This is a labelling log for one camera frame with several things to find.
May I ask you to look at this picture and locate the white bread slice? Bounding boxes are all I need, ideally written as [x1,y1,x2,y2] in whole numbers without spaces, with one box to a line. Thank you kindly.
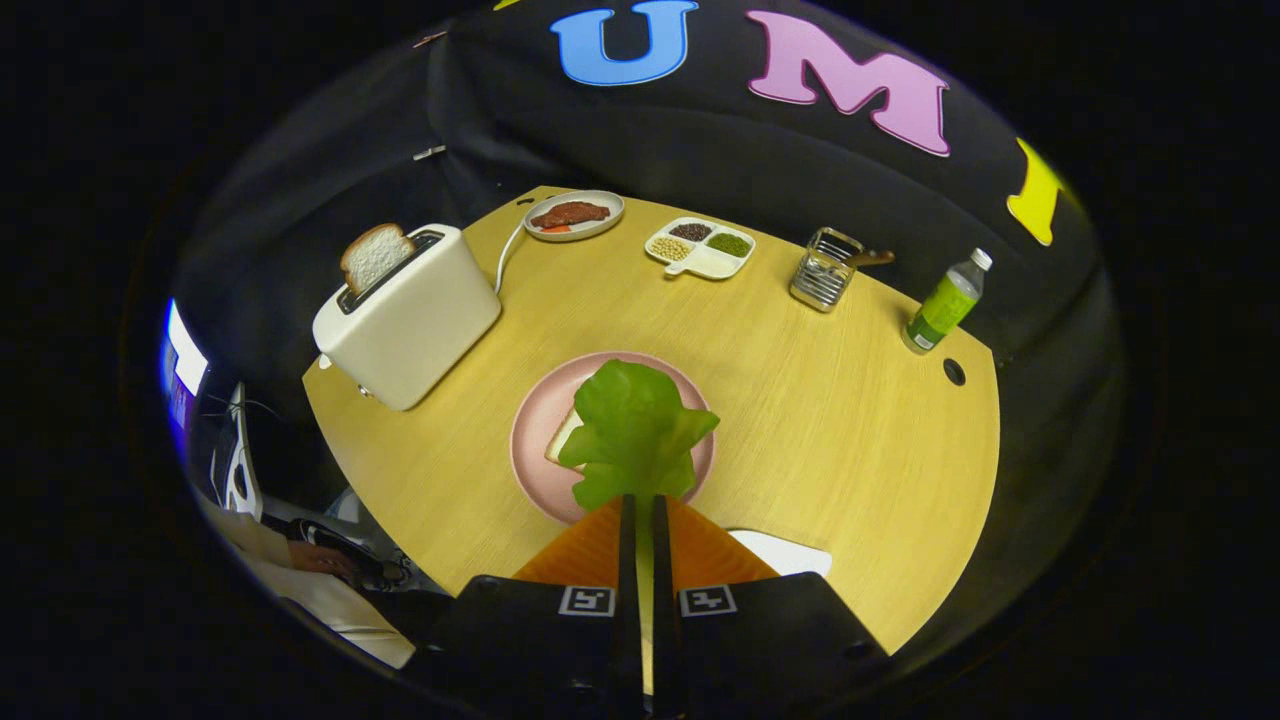
[544,405,586,471]

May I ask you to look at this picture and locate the brown meat slice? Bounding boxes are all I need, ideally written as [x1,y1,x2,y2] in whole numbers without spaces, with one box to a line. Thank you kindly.
[530,201,611,230]

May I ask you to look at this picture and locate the small round grey plate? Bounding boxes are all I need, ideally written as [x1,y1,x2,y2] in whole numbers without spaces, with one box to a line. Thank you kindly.
[523,190,626,243]

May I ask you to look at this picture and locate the black backdrop cloth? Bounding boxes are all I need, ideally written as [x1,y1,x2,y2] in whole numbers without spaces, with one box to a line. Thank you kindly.
[170,0,1126,641]

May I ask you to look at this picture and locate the green lettuce leaf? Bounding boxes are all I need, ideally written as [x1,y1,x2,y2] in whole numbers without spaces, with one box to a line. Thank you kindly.
[557,359,721,696]

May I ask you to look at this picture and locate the metal wire holder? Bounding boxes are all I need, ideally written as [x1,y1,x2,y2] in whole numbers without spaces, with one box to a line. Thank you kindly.
[789,227,866,314]

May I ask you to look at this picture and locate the toasted bread slice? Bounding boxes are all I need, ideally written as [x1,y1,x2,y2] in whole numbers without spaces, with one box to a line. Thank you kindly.
[339,223,417,296]

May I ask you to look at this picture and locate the pink round plate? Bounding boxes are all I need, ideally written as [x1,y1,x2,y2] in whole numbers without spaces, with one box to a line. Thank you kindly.
[510,350,717,526]

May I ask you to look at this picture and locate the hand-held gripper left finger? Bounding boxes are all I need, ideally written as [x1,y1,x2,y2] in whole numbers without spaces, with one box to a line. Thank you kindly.
[415,493,646,720]

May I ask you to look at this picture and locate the green label drink bottle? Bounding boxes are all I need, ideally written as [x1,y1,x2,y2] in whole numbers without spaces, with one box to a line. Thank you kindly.
[902,248,994,356]

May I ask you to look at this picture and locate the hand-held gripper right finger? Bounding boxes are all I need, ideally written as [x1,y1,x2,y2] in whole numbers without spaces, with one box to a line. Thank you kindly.
[652,493,891,720]

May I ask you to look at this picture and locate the white divided tray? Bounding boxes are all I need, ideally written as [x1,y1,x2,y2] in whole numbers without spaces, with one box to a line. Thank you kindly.
[644,217,757,281]

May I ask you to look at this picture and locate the lit computer monitor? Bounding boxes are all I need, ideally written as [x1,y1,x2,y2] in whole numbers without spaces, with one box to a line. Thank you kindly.
[160,298,211,431]

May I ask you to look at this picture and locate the white leaf-shaped plate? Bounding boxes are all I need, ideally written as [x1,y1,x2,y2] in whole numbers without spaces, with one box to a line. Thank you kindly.
[727,529,833,579]

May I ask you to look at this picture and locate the cream white toaster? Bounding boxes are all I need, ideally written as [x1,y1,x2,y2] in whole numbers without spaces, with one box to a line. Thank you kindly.
[312,223,503,412]

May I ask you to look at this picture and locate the white toaster cable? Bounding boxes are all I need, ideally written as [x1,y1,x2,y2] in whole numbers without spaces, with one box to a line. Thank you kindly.
[494,222,528,295]

